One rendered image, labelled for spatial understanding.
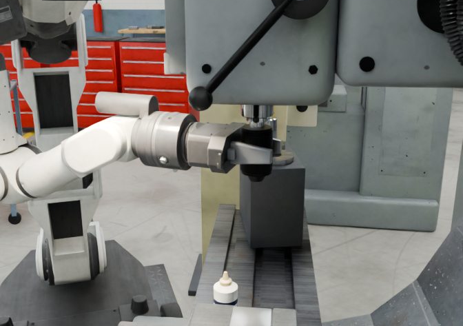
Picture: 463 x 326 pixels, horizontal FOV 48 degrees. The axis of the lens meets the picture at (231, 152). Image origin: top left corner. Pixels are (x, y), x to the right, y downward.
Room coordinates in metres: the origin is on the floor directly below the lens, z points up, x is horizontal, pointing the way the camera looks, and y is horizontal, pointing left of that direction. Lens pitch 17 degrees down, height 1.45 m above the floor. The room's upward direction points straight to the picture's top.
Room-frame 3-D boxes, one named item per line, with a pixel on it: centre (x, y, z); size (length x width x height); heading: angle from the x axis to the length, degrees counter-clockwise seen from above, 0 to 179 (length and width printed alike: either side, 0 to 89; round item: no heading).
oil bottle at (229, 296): (0.77, 0.01, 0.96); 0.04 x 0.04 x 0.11
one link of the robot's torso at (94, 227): (1.48, 0.50, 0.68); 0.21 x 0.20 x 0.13; 17
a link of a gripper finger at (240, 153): (0.72, -0.03, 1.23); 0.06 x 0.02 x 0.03; 70
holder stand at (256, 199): (1.18, -0.09, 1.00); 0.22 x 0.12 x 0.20; 5
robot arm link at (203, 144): (0.78, 0.05, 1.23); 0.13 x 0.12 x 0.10; 160
